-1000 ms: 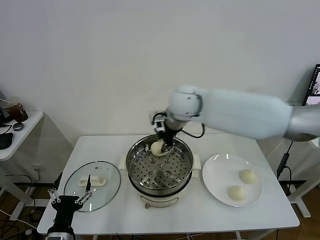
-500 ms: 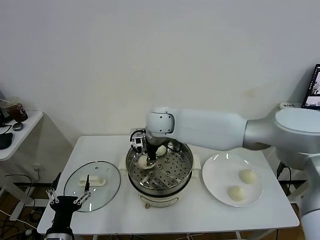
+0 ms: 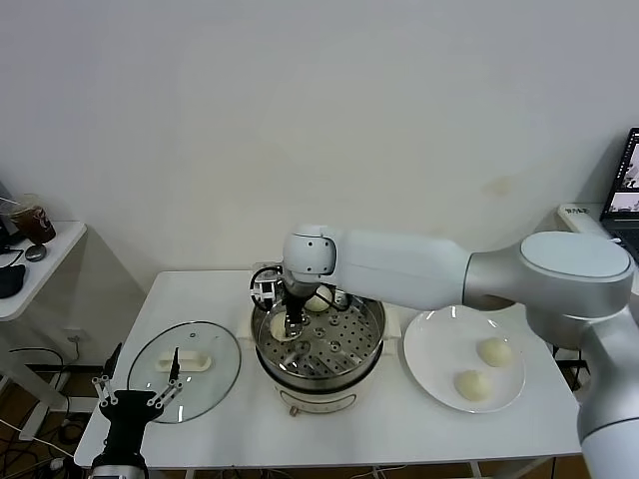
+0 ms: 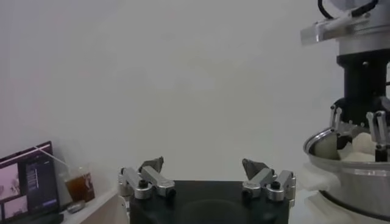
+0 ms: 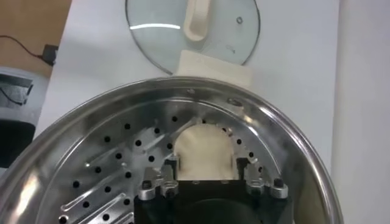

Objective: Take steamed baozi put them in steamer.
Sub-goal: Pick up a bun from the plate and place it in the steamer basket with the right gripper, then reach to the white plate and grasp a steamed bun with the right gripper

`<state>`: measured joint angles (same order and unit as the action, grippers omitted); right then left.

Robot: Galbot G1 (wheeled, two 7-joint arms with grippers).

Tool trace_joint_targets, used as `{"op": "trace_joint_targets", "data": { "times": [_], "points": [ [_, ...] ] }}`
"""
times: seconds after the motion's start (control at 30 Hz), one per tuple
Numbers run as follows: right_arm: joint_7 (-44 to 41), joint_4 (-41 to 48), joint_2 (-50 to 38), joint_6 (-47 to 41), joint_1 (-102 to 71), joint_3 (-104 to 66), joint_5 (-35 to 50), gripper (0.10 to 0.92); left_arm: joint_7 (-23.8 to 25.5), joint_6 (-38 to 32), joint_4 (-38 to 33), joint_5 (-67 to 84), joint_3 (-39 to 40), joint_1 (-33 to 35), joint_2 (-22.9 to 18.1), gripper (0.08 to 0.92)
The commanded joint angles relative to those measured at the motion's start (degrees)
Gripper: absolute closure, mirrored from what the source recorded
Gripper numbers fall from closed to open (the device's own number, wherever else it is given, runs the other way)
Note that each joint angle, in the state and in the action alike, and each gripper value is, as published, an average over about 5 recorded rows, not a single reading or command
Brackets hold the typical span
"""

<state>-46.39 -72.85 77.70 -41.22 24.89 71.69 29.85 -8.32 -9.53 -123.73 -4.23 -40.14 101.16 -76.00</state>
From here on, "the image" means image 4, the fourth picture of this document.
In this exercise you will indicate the white side table with cup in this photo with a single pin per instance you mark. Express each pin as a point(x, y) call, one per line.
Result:
point(91, 213)

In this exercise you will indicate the white electric cooker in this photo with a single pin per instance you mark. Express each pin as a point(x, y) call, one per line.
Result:
point(320, 210)

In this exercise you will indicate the iced coffee cup with straw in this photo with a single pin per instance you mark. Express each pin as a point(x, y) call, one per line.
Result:
point(79, 187)

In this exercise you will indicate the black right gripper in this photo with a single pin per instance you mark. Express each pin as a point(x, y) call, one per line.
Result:
point(365, 88)

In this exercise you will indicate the perforated steel steamer basket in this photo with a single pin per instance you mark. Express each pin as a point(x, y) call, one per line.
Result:
point(350, 188)

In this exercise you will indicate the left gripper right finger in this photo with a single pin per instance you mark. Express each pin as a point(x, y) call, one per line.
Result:
point(262, 179)

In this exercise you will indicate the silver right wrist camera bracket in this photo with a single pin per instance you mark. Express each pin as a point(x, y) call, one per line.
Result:
point(329, 30)

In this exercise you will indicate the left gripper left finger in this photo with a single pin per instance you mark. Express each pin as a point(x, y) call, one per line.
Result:
point(155, 179)

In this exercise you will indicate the white steamed baozi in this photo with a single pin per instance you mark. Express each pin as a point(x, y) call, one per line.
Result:
point(362, 143)
point(326, 146)

